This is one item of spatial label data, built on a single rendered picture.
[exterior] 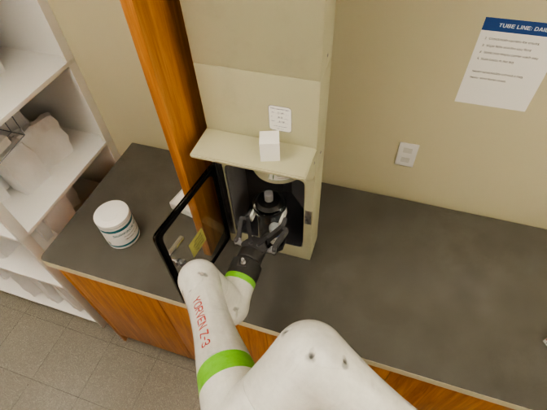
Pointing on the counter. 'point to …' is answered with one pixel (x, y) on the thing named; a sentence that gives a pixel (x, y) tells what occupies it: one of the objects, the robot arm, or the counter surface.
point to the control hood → (244, 144)
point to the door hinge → (225, 196)
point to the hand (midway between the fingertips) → (269, 211)
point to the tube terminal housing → (236, 107)
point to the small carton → (269, 146)
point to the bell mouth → (273, 178)
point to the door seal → (181, 211)
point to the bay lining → (243, 180)
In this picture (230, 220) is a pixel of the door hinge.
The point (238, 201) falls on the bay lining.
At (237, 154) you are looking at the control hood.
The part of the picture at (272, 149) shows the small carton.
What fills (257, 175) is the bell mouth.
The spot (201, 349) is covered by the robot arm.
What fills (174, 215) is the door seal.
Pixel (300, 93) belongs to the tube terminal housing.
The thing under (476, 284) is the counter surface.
